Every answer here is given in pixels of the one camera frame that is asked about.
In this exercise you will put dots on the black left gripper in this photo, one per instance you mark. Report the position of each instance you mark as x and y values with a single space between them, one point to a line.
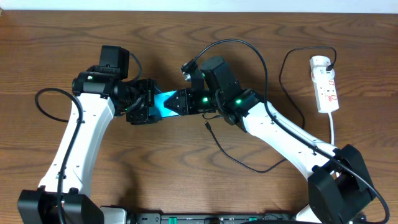
144 101

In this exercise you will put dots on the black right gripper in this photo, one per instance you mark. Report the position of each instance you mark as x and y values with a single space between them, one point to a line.
185 96

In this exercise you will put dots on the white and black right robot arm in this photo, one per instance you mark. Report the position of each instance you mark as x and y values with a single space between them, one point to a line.
339 184

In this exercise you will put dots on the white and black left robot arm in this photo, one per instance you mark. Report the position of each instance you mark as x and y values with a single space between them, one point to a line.
63 194

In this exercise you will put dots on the white power strip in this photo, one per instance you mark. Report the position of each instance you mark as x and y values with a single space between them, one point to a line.
324 84

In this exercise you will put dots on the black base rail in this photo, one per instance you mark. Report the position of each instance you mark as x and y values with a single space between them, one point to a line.
211 218

